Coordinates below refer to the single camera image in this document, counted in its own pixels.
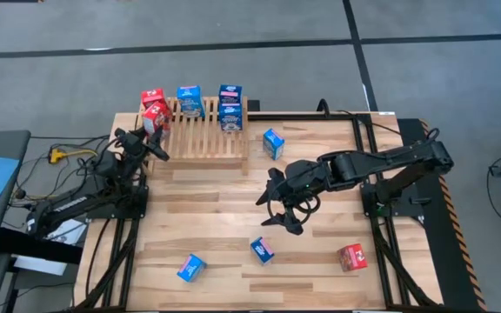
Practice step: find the white printed paper sheet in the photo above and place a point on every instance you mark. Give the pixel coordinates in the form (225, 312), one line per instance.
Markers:
(74, 235)

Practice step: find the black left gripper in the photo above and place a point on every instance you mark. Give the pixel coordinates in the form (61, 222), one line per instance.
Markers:
(133, 143)

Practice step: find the blue Rice Krispies cereal box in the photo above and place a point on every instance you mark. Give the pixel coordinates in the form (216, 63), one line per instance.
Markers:
(190, 102)
(273, 143)
(191, 267)

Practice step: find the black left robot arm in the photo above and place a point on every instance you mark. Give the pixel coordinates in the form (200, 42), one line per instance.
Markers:
(72, 204)

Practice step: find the white blank paper sheet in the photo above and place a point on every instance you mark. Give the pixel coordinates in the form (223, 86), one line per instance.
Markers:
(37, 265)

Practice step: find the black hazard-striped mat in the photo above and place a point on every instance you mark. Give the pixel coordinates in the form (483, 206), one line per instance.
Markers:
(450, 261)

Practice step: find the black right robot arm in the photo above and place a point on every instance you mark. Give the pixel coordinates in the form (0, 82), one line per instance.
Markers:
(389, 158)

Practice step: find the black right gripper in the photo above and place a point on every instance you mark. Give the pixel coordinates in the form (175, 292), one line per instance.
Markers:
(305, 180)

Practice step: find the wooden slatted shelf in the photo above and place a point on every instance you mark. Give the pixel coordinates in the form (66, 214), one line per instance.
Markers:
(198, 143)

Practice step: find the blue Frosted Flakes cereal box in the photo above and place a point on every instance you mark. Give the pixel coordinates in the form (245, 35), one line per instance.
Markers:
(230, 118)
(262, 250)
(230, 92)

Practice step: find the red Froot Loops cereal box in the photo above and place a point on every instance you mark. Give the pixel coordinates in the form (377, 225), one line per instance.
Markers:
(352, 257)
(151, 95)
(155, 115)

